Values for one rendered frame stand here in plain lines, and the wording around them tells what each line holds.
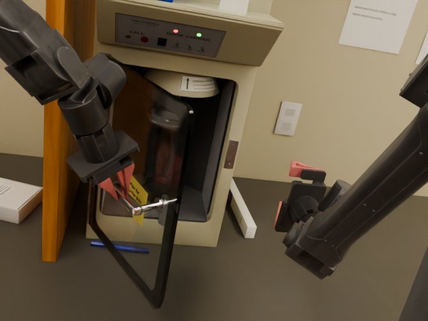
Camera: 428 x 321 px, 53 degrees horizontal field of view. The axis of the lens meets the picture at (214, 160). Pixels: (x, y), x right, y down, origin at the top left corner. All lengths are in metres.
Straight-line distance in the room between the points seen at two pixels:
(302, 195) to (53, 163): 0.48
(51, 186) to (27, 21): 0.40
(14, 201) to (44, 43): 0.61
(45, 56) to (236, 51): 0.38
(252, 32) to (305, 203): 0.32
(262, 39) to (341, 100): 0.73
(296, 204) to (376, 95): 0.81
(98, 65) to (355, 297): 0.78
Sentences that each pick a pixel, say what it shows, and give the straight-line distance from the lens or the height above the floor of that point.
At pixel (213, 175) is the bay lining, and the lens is 1.03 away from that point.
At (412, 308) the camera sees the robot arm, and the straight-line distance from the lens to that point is 0.20.
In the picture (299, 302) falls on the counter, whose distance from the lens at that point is 1.03.
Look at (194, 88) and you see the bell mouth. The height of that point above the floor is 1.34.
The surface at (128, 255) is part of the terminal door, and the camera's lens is 0.88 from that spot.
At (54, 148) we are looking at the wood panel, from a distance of 0.87.
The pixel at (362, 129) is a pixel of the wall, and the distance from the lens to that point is 1.57.
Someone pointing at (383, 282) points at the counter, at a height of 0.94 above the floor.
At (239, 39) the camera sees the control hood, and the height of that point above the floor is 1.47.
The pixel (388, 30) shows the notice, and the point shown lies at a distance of 1.49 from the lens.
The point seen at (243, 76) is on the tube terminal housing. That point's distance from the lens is 0.91.
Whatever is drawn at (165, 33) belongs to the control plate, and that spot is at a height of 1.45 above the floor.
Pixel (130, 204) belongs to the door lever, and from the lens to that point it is 0.72.
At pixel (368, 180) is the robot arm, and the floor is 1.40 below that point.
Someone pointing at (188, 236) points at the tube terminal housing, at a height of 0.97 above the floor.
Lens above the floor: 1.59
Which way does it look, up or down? 25 degrees down
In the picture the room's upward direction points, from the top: 11 degrees clockwise
